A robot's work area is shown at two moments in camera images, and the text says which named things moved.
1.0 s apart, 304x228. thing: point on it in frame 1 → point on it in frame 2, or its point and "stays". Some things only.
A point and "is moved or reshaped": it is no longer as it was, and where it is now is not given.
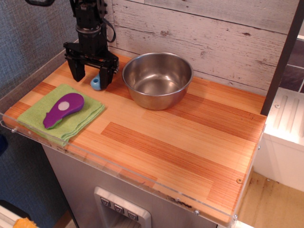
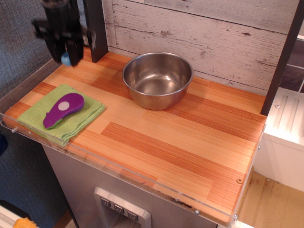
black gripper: (91, 50) → (62, 31)
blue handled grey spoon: (95, 82) is moved or reshaped
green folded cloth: (36, 100) stays
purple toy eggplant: (67, 105) stays
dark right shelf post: (295, 27) stays
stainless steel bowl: (157, 81) stays
